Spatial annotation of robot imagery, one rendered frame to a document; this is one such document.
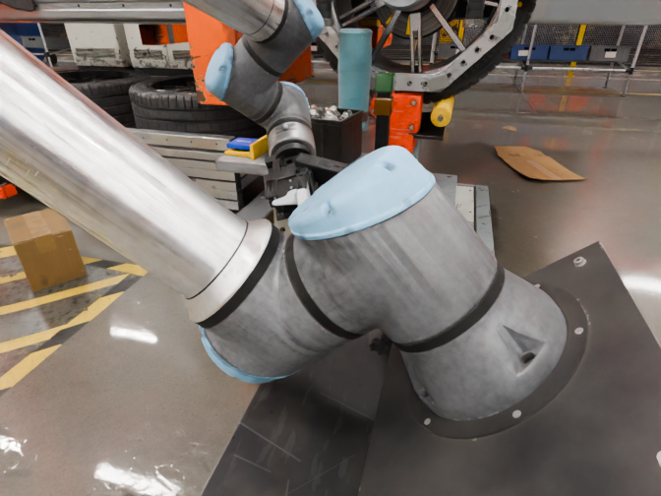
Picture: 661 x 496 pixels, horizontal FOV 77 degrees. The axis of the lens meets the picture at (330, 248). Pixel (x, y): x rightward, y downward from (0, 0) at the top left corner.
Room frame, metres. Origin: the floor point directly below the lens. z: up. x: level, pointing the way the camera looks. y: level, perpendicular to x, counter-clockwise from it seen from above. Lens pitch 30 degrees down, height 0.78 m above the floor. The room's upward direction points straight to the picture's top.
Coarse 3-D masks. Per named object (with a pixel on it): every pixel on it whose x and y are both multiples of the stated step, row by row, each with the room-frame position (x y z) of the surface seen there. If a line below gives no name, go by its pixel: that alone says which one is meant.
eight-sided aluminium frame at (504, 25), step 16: (512, 0) 1.20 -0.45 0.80; (512, 16) 1.20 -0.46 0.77; (336, 32) 1.37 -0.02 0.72; (496, 32) 1.21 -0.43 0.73; (336, 48) 1.34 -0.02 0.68; (480, 48) 1.22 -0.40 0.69; (464, 64) 1.27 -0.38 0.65; (400, 80) 1.28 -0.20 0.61; (416, 80) 1.26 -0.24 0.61; (432, 80) 1.25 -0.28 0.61; (448, 80) 1.24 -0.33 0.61
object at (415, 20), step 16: (336, 0) 1.47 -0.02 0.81; (368, 0) 1.41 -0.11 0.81; (432, 0) 1.36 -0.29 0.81; (464, 0) 1.34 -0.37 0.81; (496, 0) 1.32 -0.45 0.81; (336, 16) 1.43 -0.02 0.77; (352, 16) 1.61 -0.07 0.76; (416, 16) 1.37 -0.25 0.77; (496, 16) 1.29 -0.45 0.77; (384, 32) 1.40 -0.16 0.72; (448, 32) 1.34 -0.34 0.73; (480, 32) 1.42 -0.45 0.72; (464, 48) 1.33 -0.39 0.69; (384, 64) 1.47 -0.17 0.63; (400, 64) 1.58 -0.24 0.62; (432, 64) 1.54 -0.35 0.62; (448, 64) 1.32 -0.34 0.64
